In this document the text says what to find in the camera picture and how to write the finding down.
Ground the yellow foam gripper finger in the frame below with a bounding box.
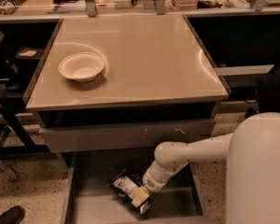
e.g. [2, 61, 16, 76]
[132, 187, 150, 208]

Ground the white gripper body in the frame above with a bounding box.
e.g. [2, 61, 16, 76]
[142, 171, 167, 192]

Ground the blue chip bag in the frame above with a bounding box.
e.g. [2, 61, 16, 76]
[109, 171, 151, 215]

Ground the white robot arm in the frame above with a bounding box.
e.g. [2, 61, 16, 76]
[143, 112, 280, 224]

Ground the closed top drawer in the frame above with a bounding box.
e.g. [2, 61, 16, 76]
[39, 119, 216, 153]

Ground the open middle drawer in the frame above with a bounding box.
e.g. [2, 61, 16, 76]
[62, 147, 223, 224]

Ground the grey drawer cabinet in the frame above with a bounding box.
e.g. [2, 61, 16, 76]
[22, 13, 231, 224]

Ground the black shoe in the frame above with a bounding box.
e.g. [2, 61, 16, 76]
[0, 205, 24, 224]

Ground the white paper bowl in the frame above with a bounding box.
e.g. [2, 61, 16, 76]
[58, 52, 105, 83]

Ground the clear plastic bottle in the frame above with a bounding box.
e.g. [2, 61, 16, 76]
[0, 160, 18, 182]

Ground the black office chair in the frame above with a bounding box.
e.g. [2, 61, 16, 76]
[245, 64, 280, 119]

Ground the black chair at left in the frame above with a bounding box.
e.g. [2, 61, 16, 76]
[0, 31, 50, 166]

